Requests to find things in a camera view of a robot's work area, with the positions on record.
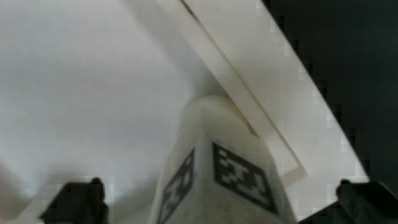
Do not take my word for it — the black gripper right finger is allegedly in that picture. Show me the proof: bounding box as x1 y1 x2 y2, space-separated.
299 179 398 224

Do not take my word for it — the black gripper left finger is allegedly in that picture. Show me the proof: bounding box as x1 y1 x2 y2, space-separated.
40 178 109 224

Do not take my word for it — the white table leg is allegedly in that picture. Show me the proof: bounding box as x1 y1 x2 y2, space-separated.
148 95 297 224

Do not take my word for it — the white U-shaped obstacle fence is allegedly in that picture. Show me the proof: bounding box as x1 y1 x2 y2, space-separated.
183 0 372 221

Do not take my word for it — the white square tabletop tray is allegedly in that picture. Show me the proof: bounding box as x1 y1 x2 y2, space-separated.
0 0 310 224

